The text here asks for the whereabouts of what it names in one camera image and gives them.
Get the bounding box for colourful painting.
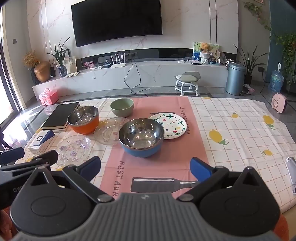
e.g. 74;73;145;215
193;42;219;62

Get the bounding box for printed checked tablecloth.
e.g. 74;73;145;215
14;96;296;214

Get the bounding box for trailing green vine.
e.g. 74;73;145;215
243;1;296;81

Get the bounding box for white and blue box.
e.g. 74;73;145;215
28;130;55;155

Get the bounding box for black cable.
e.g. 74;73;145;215
124;59;151;95

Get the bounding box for tall potted plant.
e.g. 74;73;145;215
233;44;270;85

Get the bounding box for orange steel bowl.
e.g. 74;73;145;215
67;106;100;135

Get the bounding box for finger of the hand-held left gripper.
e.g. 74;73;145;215
0;147;25;165
0;150;59;179

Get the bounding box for dark framed glass door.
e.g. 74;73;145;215
0;5;23;130

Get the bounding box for gold acorn vase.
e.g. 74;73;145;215
34;61;51;82

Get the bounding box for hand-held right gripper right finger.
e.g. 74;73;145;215
179;157;264;202

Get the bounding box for grey trash can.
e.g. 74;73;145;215
225;62;246;96

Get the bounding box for white router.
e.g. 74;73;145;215
110;53;127;68

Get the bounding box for black television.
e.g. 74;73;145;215
71;0;163;48

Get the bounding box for white rolling stool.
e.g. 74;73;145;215
175;71;201;97

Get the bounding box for pink storage case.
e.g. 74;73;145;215
38;88;59;106

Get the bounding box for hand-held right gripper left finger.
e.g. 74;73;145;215
30;156;112;202

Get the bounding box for green plant in blue vase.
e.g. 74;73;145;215
46;37;71;77

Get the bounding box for white painted plate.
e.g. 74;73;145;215
149;112;187;140

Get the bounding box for dried yellow flowers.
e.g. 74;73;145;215
23;51;41;68

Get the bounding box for green ceramic bowl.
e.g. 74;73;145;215
110;98;134;118

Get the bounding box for blue steel bowl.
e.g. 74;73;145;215
118;118;165;158

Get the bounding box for blue water bottle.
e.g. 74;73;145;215
269;62;284;93

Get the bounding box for purple print glass plate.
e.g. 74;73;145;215
55;135;92;167

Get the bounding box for white phone stand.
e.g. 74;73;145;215
285;156;296;194

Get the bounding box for pink fan heater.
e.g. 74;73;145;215
269;92;293;114

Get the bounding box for white picture card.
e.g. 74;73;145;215
63;56;77;74

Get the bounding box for teddy bear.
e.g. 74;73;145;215
199;42;212;65

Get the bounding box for clear glass plate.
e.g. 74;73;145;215
94;117;130;146

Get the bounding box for black notebook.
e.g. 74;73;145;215
41;102;80;133

